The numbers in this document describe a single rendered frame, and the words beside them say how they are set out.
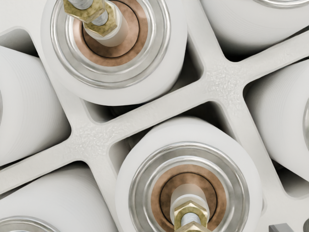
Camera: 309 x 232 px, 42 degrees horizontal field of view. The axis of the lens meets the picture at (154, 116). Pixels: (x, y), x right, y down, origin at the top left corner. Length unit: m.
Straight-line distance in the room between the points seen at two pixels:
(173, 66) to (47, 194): 0.12
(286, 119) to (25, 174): 0.21
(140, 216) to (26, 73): 0.13
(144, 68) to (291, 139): 0.10
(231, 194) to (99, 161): 0.12
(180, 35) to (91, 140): 0.12
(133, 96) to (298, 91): 0.10
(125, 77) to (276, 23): 0.10
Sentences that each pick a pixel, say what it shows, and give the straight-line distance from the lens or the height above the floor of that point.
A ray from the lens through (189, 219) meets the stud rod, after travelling 0.21.
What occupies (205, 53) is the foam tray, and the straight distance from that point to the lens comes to 0.33.
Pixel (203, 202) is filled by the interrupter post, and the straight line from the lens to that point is 0.23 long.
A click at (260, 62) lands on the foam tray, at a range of 0.33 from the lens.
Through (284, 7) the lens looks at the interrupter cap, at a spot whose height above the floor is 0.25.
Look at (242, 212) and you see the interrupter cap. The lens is 0.26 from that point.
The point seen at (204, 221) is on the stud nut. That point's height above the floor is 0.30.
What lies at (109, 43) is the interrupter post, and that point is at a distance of 0.24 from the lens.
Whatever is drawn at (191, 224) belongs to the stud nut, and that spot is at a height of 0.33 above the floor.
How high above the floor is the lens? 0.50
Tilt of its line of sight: 86 degrees down
